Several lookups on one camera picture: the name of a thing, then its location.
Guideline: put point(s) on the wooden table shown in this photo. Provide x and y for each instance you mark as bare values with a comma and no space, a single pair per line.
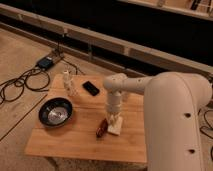
77,138

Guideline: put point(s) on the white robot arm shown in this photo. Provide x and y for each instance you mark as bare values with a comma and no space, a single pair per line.
171,103

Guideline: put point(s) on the white sponge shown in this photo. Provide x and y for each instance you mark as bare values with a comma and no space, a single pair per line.
115,128

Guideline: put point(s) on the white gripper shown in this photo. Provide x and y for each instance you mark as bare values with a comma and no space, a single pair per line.
113,108

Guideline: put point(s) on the black smartphone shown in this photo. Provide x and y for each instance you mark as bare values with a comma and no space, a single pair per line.
89,87

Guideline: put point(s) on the black power adapter box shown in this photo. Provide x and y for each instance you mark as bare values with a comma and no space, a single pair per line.
45,63

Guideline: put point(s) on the black bowl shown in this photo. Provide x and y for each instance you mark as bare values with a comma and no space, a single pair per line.
55,112

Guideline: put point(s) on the brown sausage-shaped object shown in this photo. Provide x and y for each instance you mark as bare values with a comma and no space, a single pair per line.
102,128

